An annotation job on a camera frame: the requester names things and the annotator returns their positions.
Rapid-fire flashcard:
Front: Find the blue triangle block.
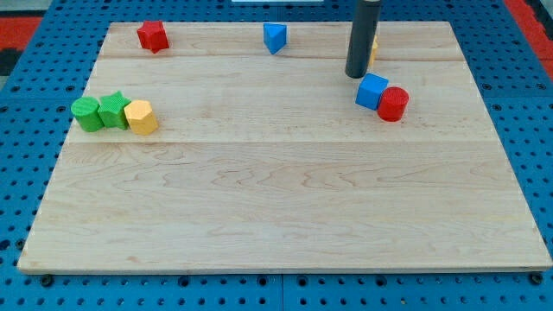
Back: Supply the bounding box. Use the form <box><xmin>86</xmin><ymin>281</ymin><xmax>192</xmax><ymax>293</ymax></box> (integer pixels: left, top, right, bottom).
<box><xmin>263</xmin><ymin>23</ymin><xmax>288</xmax><ymax>54</ymax></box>

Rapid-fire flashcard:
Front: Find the wooden board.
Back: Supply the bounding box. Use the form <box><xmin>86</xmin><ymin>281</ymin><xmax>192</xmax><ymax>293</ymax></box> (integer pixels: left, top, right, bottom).
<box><xmin>18</xmin><ymin>22</ymin><xmax>552</xmax><ymax>275</ymax></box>

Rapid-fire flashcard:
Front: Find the blue cube block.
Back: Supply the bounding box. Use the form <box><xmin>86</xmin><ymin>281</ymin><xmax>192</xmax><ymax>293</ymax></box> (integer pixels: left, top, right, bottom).
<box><xmin>355</xmin><ymin>73</ymin><xmax>389</xmax><ymax>111</ymax></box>

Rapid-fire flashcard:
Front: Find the red cylinder block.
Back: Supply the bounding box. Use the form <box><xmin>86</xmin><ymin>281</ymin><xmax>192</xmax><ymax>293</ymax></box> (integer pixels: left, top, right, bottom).
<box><xmin>377</xmin><ymin>86</ymin><xmax>410</xmax><ymax>122</ymax></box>

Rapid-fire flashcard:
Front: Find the yellow hexagon block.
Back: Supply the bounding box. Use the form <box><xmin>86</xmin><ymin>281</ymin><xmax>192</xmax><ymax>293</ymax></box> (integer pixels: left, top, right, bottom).
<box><xmin>124</xmin><ymin>100</ymin><xmax>159</xmax><ymax>136</ymax></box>

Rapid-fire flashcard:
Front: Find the yellow block behind pusher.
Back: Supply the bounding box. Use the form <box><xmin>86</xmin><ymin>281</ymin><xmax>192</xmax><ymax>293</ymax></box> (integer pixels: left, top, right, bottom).
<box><xmin>368</xmin><ymin>35</ymin><xmax>378</xmax><ymax>68</ymax></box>

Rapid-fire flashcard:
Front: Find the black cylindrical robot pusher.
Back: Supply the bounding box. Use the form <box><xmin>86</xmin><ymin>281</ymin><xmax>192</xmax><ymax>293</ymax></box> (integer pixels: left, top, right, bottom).
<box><xmin>345</xmin><ymin>0</ymin><xmax>382</xmax><ymax>79</ymax></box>

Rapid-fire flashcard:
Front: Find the green star block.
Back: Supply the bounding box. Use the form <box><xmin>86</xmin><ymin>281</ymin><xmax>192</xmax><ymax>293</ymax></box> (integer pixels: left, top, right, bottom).
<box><xmin>98</xmin><ymin>91</ymin><xmax>131</xmax><ymax>130</ymax></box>

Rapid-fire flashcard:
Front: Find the red star block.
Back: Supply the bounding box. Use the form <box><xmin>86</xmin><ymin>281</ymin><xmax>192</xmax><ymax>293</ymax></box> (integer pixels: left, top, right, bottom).
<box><xmin>137</xmin><ymin>21</ymin><xmax>169</xmax><ymax>54</ymax></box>

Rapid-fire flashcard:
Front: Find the green cylinder block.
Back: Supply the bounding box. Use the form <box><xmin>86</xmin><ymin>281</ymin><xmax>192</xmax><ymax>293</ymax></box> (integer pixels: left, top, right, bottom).
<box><xmin>70</xmin><ymin>97</ymin><xmax>105</xmax><ymax>132</ymax></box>

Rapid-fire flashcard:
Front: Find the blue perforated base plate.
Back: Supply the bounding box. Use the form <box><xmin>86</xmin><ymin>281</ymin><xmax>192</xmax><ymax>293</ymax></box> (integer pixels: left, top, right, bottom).
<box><xmin>1</xmin><ymin>0</ymin><xmax>552</xmax><ymax>310</ymax></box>

